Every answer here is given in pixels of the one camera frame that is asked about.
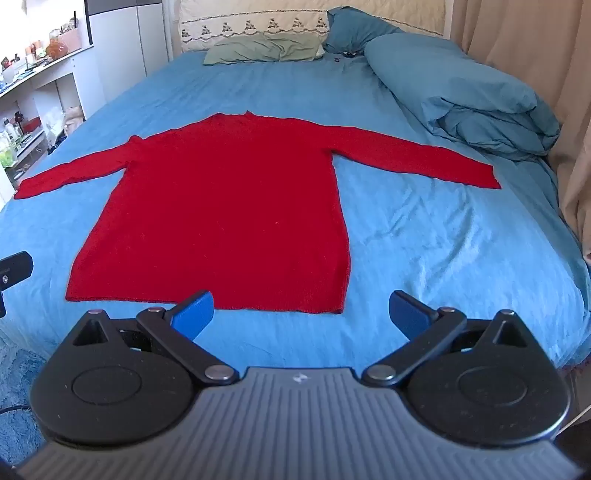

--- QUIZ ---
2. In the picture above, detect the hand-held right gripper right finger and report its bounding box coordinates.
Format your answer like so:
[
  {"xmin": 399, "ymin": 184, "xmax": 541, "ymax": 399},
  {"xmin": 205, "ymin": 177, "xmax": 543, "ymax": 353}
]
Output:
[{"xmin": 361, "ymin": 289, "xmax": 530, "ymax": 388}]

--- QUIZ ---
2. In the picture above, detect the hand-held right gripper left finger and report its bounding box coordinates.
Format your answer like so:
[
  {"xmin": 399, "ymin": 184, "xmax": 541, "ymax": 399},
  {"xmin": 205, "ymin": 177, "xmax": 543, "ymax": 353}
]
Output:
[{"xmin": 72, "ymin": 290, "xmax": 240, "ymax": 387}]

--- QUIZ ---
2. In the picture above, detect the red knit sweater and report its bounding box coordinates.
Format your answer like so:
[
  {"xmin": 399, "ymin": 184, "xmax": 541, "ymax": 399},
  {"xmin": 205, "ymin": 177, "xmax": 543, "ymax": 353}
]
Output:
[{"xmin": 14, "ymin": 110, "xmax": 502, "ymax": 315}]

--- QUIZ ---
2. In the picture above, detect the bed with blue sheet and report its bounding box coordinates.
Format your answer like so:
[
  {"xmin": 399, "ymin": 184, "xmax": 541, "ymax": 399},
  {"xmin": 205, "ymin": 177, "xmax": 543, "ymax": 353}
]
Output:
[{"xmin": 0, "ymin": 46, "xmax": 591, "ymax": 370}]

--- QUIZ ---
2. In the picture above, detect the blue fluffy rug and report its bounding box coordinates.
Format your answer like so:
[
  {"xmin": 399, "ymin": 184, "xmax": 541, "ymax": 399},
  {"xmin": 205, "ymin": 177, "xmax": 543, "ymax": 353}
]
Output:
[{"xmin": 0, "ymin": 318, "xmax": 49, "ymax": 464}]

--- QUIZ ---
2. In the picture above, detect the white shelf unit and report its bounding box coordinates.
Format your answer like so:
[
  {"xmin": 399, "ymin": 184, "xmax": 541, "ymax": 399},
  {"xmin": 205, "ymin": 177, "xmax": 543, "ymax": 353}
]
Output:
[{"xmin": 0, "ymin": 45, "xmax": 108, "ymax": 205}]

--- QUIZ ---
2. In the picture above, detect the blue duvet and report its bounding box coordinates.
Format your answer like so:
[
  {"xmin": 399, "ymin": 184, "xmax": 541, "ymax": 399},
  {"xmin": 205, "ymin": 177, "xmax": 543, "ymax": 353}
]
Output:
[{"xmin": 364, "ymin": 33, "xmax": 562, "ymax": 161}]

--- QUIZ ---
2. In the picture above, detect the cardboard box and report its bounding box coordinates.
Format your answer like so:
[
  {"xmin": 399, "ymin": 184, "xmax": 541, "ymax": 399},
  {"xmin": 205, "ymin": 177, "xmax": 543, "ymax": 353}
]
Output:
[{"xmin": 59, "ymin": 28, "xmax": 83, "ymax": 52}]

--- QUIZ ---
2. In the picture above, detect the white wardrobe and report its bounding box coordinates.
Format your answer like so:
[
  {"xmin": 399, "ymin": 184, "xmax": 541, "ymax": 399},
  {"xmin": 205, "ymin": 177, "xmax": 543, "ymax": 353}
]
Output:
[{"xmin": 87, "ymin": 0, "xmax": 175, "ymax": 103}]

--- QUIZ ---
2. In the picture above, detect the green pillow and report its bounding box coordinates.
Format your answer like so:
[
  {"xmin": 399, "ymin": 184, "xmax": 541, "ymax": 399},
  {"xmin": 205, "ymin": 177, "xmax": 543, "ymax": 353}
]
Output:
[{"xmin": 203, "ymin": 32, "xmax": 325, "ymax": 66}]

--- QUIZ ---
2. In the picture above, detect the blue pillow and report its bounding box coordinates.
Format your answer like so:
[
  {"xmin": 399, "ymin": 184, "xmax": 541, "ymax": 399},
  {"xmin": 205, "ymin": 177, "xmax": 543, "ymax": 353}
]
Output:
[{"xmin": 322, "ymin": 6, "xmax": 403, "ymax": 54}]

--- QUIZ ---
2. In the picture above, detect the beige curtain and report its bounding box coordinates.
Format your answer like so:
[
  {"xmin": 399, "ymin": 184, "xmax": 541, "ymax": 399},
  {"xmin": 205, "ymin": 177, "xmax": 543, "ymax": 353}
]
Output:
[{"xmin": 450, "ymin": 0, "xmax": 591, "ymax": 265}]

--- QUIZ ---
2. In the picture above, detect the cream embroidered headboard cover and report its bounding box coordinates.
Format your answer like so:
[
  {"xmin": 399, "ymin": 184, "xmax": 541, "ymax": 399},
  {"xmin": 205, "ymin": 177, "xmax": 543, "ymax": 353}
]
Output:
[{"xmin": 178, "ymin": 0, "xmax": 452, "ymax": 53}]

